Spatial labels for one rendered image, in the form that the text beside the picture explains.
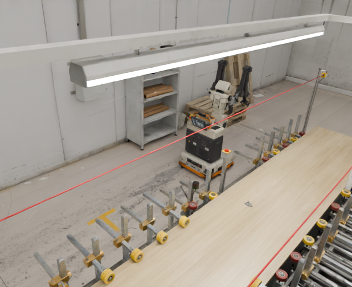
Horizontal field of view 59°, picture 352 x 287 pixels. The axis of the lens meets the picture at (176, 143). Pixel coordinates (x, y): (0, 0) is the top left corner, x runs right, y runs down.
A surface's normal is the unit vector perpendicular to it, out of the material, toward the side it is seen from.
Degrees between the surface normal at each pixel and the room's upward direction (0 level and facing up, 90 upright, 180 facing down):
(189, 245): 0
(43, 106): 90
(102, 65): 61
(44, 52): 90
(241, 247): 0
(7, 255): 0
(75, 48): 90
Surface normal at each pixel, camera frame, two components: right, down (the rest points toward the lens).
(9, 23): 0.72, 0.36
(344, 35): -0.69, 0.32
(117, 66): 0.65, -0.12
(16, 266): 0.04, -0.88
